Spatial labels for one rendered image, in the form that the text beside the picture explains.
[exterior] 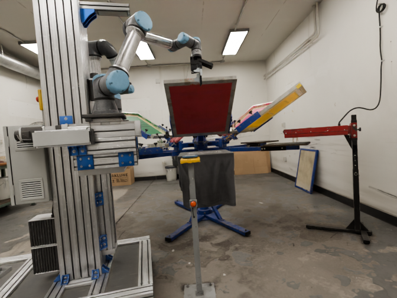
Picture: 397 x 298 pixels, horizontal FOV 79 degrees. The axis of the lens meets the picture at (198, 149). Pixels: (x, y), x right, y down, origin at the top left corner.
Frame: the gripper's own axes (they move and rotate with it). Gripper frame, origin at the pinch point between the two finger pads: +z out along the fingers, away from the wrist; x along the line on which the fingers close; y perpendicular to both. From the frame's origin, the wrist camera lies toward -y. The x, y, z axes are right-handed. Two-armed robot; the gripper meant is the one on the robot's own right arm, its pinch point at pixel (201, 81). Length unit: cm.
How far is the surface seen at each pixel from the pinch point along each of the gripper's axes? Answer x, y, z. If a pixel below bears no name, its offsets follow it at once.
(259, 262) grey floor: -63, -39, 137
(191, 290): -33, 18, 145
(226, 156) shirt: -28, -16, 51
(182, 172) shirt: -31, 19, 61
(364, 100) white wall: -110, -200, -23
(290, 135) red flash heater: -79, -92, 23
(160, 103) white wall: -439, 86, -190
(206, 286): -36, 7, 144
